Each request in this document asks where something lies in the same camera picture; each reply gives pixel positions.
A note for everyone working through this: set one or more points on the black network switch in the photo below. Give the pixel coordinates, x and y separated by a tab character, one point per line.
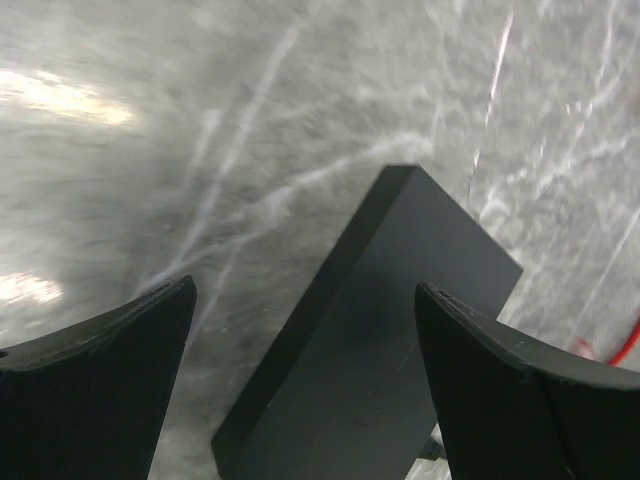
342	391

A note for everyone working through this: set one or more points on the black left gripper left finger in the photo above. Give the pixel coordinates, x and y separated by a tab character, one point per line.
89	401

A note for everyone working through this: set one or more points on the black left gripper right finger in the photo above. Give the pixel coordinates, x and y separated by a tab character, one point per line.
510	406

